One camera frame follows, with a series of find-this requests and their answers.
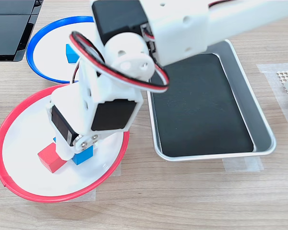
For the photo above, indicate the small red cube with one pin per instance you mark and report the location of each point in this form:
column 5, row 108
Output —
column 50, row 158

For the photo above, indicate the red-rimmed white plate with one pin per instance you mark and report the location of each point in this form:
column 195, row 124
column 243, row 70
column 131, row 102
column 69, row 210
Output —
column 26, row 143

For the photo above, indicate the clear tape piece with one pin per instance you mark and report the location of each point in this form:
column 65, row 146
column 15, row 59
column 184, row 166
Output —
column 242, row 165
column 91, row 195
column 117, row 171

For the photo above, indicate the blue-rimmed white plate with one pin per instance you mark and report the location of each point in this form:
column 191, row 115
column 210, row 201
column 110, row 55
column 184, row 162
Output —
column 50, row 48

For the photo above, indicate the black flat device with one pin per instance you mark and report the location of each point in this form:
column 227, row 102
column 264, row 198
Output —
column 7, row 36

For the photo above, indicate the black tray mat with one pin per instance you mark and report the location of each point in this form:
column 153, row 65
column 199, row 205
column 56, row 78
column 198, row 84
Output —
column 201, row 107

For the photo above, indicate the steel tray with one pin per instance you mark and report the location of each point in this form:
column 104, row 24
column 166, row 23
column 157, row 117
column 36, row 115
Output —
column 249, row 95

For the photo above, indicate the pale grey sheet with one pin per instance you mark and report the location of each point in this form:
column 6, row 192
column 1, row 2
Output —
column 268, row 72

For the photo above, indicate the pale perforated base plate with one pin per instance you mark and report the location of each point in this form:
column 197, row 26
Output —
column 283, row 76

